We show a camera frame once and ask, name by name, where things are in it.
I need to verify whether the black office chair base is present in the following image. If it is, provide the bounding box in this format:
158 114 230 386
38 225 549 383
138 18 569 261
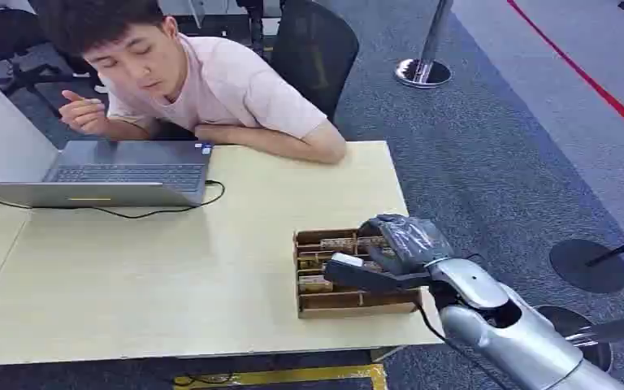
0 52 101 117

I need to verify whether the stanchion with flat black base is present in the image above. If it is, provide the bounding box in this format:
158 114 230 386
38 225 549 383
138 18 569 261
548 229 624 296

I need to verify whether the wooden card box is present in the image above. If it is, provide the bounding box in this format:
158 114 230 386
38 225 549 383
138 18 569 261
292 227 424 320

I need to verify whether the black laptop cable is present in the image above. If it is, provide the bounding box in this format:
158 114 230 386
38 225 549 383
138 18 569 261
0 178 227 221

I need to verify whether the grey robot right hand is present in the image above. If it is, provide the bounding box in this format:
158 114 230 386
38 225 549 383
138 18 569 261
357 213 457 276

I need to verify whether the black mesh office chair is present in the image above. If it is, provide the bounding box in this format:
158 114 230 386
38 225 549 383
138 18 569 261
267 0 361 126

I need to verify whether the person's right hand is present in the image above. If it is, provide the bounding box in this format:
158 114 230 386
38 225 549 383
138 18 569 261
57 89 111 137

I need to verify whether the stanchion with dark round base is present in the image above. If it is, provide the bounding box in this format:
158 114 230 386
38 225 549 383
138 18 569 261
534 304 624 374

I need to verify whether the chrome stanchion with shiny base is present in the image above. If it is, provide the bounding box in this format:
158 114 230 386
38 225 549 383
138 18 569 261
394 0 454 90

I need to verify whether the black floor cable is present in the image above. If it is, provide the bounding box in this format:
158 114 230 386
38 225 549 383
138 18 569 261
173 372 236 388

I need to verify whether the person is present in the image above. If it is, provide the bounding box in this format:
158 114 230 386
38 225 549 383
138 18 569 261
37 0 348 166

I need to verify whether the card stack with brown print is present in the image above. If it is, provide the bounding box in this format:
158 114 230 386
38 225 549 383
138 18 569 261
297 257 336 271
297 275 336 295
319 236 395 255

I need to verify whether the grey open laptop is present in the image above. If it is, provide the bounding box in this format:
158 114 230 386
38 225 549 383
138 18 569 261
0 84 215 210

